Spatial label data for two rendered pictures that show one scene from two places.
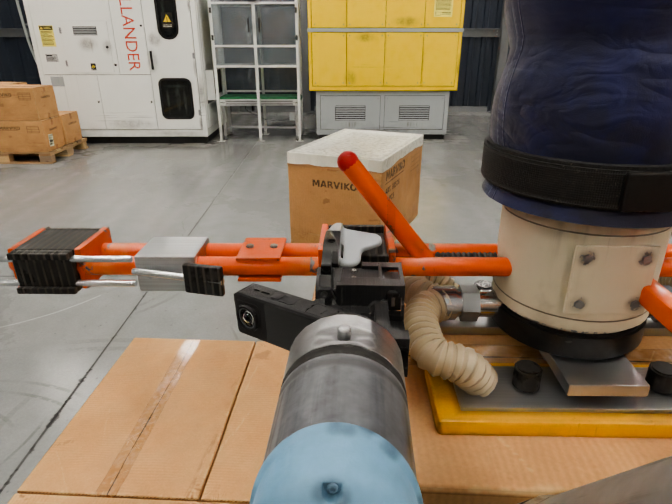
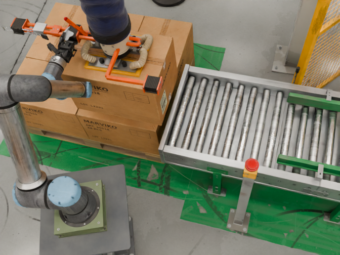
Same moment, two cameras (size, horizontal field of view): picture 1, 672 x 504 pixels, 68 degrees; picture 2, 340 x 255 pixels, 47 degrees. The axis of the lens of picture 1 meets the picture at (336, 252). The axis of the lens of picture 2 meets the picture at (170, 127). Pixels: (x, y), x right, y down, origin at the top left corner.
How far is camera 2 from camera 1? 1.98 m
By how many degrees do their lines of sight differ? 41
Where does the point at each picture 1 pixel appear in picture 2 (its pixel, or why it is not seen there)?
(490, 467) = (88, 75)
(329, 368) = (49, 65)
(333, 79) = not seen: outside the picture
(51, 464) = (33, 50)
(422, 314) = (84, 47)
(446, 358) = (84, 57)
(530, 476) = (93, 77)
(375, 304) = (66, 50)
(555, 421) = (101, 69)
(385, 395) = (55, 69)
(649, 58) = (95, 24)
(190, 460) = not seen: hidden behind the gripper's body
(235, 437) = not seen: hidden behind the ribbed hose
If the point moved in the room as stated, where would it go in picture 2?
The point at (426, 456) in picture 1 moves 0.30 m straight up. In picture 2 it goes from (80, 72) to (64, 37)
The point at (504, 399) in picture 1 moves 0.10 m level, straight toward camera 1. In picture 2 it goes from (96, 64) to (85, 76)
